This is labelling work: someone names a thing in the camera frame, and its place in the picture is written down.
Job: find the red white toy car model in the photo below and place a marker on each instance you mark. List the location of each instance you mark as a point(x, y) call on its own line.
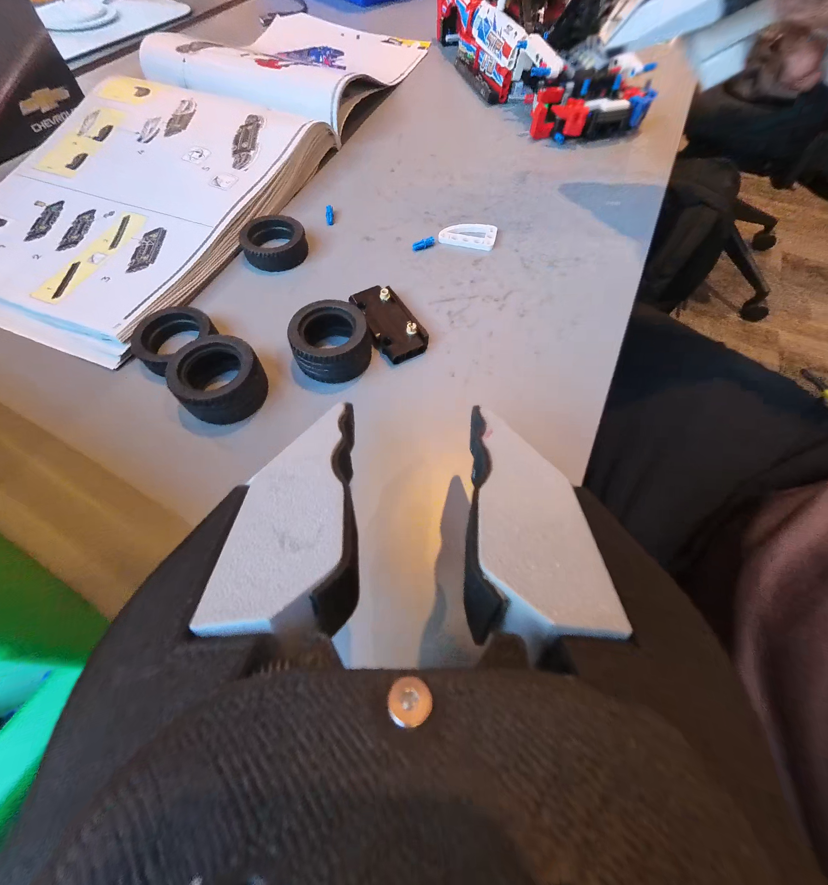
point(559, 104)

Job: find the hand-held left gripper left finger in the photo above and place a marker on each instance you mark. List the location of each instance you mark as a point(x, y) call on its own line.
point(282, 546)

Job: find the black brick plate assembly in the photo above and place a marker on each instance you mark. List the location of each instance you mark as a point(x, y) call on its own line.
point(390, 325)

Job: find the white curved frame brick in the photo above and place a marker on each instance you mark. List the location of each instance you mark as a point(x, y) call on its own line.
point(448, 238)

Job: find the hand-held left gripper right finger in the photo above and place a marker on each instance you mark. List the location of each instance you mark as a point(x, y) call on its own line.
point(552, 553)

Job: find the person's brown shirt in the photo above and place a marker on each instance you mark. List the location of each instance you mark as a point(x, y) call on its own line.
point(801, 657)

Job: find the open instruction booklet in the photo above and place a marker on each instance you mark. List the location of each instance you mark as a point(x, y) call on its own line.
point(144, 207)

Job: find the green plastic bin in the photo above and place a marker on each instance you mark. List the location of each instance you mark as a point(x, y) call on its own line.
point(13, 622)

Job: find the black backpack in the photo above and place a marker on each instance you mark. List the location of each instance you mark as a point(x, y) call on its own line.
point(690, 221)

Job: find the grey desk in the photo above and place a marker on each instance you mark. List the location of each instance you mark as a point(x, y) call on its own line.
point(490, 346)

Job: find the black office chair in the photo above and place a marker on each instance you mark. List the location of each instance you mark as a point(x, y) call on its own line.
point(746, 263)

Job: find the white stand base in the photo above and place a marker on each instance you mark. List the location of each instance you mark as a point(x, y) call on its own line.
point(110, 27)

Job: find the person's black pants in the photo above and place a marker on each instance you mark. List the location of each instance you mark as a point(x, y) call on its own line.
point(697, 415)

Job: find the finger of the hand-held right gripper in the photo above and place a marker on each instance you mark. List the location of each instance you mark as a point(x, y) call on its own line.
point(663, 21)
point(732, 48)

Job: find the black toy tyre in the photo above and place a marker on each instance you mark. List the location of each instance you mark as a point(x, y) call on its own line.
point(358, 359)
point(144, 346)
point(296, 259)
point(248, 401)

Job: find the toy car picture box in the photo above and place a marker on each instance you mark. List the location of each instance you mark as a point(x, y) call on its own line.
point(13, 83)

